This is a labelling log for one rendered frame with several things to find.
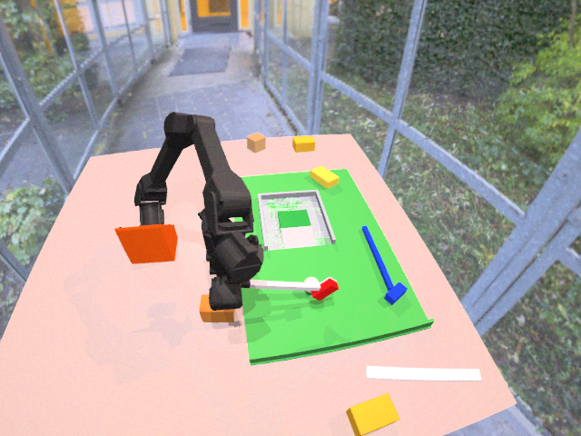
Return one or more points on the blue golf putter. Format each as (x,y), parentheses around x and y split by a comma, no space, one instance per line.
(394,291)

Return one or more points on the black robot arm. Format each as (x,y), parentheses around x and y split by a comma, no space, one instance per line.
(225,195)

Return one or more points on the green flat mat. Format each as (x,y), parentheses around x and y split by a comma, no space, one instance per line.
(278,320)

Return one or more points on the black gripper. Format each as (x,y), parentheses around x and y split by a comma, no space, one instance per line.
(224,294)

